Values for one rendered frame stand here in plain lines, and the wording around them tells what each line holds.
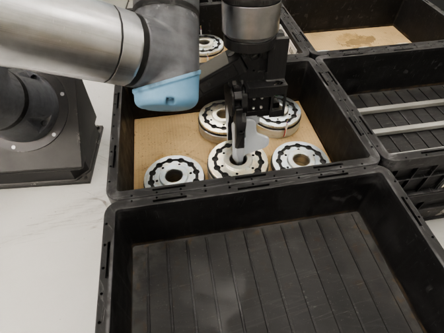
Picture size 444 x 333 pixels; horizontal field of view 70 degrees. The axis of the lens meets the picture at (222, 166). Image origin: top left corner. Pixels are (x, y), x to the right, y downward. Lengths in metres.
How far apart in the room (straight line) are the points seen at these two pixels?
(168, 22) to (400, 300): 0.46
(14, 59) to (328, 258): 0.45
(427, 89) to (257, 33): 0.57
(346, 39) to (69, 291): 0.92
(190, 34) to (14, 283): 0.55
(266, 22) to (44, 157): 0.55
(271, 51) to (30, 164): 0.56
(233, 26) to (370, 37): 0.69
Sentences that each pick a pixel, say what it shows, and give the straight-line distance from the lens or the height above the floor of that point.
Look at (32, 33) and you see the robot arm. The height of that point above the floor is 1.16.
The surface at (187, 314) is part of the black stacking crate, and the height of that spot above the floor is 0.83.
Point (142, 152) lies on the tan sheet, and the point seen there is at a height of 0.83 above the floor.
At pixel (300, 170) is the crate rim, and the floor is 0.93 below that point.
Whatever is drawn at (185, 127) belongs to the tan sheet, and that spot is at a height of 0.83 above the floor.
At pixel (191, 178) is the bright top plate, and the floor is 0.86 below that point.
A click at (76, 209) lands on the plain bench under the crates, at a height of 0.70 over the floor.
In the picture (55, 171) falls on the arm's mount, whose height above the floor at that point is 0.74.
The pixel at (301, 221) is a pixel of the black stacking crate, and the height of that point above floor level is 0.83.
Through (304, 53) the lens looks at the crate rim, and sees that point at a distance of 0.72.
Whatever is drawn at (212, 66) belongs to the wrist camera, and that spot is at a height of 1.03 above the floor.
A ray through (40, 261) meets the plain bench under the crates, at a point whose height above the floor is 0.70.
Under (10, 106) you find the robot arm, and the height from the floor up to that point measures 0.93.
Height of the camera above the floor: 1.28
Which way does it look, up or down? 49 degrees down
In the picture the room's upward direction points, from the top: straight up
